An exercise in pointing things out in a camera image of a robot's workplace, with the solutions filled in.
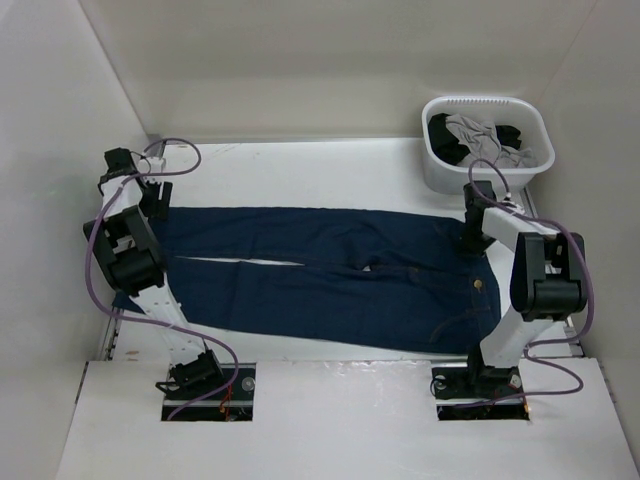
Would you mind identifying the dark blue denim trousers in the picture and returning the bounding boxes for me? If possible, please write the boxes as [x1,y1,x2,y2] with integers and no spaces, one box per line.
[110,205,503,357]

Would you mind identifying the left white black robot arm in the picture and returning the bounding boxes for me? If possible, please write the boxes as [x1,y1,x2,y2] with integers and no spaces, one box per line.
[83,147,226,400]

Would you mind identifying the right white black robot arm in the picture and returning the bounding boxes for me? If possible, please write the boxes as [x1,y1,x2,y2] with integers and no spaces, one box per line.
[459,181,593,403]

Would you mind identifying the white plastic laundry basket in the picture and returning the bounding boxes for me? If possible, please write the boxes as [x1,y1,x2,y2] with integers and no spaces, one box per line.
[421,96,555,195]

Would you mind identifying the grey crumpled garment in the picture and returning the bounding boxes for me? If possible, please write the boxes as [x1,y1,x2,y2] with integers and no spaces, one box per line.
[447,114,538,169]

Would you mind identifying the black garment in basket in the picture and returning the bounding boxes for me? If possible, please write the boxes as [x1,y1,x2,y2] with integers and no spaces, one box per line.
[428,113,522,166]

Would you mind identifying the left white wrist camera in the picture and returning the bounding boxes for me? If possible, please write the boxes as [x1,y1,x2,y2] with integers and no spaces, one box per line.
[138,153,167,176]

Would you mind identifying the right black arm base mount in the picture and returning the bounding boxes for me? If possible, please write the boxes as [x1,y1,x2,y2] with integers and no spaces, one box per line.
[430,365,529,421]

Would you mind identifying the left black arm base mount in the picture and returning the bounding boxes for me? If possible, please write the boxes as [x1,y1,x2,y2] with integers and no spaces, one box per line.
[156,363,257,423]

